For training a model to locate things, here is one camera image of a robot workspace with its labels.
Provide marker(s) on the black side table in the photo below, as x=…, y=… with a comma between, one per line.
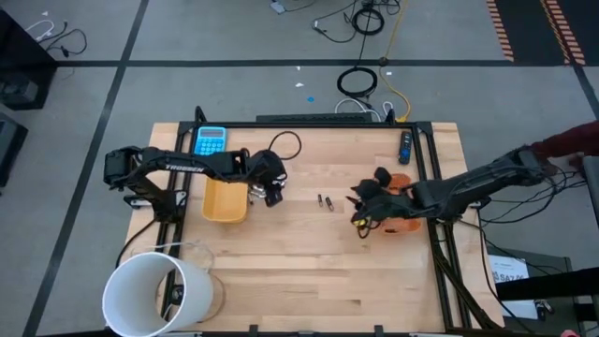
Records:
x=552, y=283

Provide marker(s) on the black cabinet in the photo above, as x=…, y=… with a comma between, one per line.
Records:
x=18, y=70

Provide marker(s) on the black remote control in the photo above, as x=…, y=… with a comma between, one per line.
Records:
x=405, y=147

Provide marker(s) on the white paper sheet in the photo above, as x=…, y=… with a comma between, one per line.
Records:
x=507, y=269

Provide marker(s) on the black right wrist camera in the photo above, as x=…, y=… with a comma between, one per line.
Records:
x=384, y=176

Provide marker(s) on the clear round lamp base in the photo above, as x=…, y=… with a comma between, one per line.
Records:
x=219, y=299

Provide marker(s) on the yellow plastic bin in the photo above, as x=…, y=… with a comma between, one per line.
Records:
x=224, y=203

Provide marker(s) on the orange plastic bin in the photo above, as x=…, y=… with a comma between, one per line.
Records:
x=402, y=226

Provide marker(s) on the grey power adapter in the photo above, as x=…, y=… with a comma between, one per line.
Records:
x=277, y=6

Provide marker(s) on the black metal table frame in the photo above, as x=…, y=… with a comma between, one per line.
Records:
x=337, y=125

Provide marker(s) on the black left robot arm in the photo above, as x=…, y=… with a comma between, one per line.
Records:
x=187, y=164

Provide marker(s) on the person's forearm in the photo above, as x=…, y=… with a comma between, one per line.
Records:
x=571, y=140

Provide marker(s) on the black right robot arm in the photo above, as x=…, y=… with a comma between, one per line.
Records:
x=468, y=187

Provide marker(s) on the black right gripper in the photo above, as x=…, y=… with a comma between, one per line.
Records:
x=381, y=203

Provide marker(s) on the bunch of keys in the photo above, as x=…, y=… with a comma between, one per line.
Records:
x=544, y=307

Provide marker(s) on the blue calculator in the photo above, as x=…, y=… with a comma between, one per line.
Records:
x=210, y=140

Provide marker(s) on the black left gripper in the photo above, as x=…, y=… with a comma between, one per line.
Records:
x=267, y=168

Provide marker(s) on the black equipment box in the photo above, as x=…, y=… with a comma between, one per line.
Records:
x=9, y=145

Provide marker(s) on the black battery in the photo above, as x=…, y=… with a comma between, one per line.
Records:
x=320, y=200
x=329, y=203

